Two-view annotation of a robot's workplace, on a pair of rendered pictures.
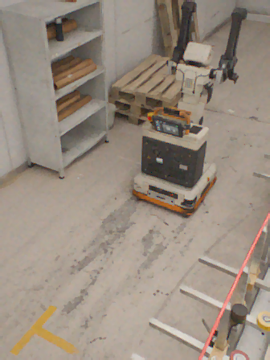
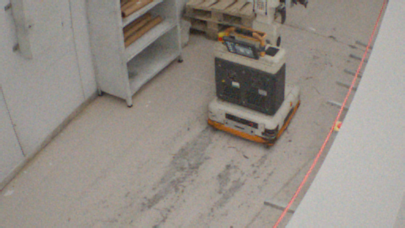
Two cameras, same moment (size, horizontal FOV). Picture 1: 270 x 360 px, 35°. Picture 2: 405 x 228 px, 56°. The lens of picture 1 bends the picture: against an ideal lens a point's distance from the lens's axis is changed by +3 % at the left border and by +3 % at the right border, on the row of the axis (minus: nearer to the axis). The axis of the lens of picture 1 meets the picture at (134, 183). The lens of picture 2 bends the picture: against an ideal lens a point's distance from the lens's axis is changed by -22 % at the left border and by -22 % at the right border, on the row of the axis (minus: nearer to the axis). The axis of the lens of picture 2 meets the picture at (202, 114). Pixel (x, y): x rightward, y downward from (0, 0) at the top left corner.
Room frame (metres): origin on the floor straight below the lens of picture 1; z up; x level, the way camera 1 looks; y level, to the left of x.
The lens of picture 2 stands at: (0.10, -0.20, 2.66)
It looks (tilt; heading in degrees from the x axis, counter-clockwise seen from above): 38 degrees down; 5
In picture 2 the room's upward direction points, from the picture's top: 4 degrees counter-clockwise
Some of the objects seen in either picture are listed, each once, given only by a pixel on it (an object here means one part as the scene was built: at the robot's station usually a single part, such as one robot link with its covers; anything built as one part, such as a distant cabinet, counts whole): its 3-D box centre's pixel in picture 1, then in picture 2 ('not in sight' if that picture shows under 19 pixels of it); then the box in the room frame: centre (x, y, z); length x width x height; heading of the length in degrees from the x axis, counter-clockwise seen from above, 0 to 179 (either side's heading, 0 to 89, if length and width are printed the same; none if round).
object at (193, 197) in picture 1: (175, 179); (257, 104); (3.38, -0.40, 0.16); 0.67 x 0.64 x 0.25; 151
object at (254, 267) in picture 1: (255, 262); not in sight; (1.57, -0.63, 0.92); 0.04 x 0.04 x 0.48; 61
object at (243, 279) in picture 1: (239, 303); not in sight; (1.35, -0.51, 0.87); 0.04 x 0.04 x 0.48; 61
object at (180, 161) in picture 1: (174, 145); (252, 67); (3.30, -0.36, 0.59); 0.55 x 0.34 x 0.83; 61
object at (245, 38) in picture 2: (176, 118); (250, 39); (3.28, -0.35, 0.87); 0.23 x 0.15 x 0.11; 61
